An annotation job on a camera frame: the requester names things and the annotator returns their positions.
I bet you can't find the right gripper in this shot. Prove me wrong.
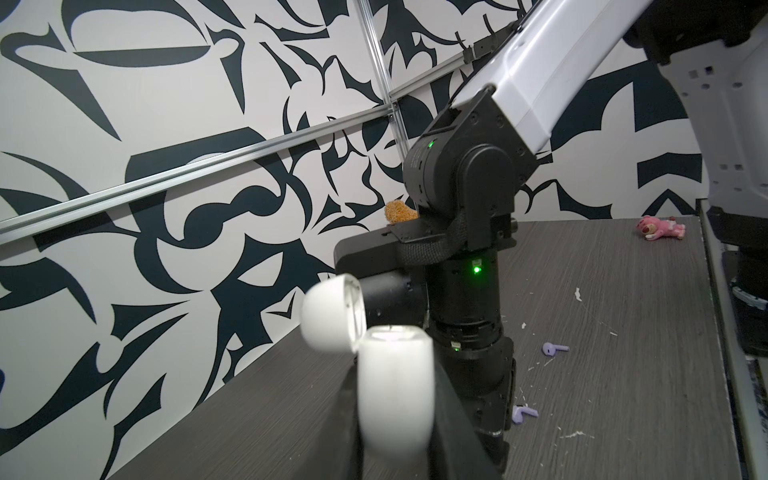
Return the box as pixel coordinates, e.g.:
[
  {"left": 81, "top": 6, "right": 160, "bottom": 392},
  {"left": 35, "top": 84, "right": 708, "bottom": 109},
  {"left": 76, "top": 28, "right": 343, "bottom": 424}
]
[{"left": 334, "top": 211, "right": 517, "bottom": 472}]

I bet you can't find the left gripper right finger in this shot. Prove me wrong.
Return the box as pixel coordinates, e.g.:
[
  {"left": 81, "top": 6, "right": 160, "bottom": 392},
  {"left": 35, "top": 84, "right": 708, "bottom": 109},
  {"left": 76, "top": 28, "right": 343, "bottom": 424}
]
[{"left": 428, "top": 362, "right": 501, "bottom": 480}]

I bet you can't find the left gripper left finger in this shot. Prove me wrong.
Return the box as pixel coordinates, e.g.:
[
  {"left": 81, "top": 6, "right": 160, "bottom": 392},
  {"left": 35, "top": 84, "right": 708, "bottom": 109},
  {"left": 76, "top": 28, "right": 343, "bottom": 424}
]
[{"left": 311, "top": 362, "right": 364, "bottom": 479}]

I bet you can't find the white earbud charging case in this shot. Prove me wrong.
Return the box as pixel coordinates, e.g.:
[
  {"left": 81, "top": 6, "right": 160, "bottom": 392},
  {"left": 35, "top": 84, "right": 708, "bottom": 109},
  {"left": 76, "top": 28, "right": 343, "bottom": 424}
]
[{"left": 300, "top": 274, "right": 436, "bottom": 463}]

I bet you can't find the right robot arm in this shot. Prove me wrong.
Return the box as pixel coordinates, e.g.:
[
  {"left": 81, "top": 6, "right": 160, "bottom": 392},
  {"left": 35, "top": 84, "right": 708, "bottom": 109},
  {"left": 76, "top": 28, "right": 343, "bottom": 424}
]
[{"left": 334, "top": 1, "right": 767, "bottom": 479}]

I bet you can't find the purple earbud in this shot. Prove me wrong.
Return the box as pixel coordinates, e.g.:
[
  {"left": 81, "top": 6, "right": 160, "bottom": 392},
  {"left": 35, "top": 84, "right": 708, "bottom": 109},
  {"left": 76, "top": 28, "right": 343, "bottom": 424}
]
[
  {"left": 542, "top": 342, "right": 570, "bottom": 357},
  {"left": 511, "top": 405, "right": 539, "bottom": 425}
]

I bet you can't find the brown teddy bear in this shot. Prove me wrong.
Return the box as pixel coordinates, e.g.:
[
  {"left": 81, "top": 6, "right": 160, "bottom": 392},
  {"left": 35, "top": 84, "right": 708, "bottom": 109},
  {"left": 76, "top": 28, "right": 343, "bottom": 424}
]
[{"left": 384, "top": 200, "right": 419, "bottom": 225}]

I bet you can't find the pink plush toy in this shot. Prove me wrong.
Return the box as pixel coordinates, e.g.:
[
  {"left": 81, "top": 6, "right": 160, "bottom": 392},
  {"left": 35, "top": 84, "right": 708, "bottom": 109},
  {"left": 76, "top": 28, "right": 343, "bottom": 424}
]
[{"left": 636, "top": 215, "right": 686, "bottom": 241}]

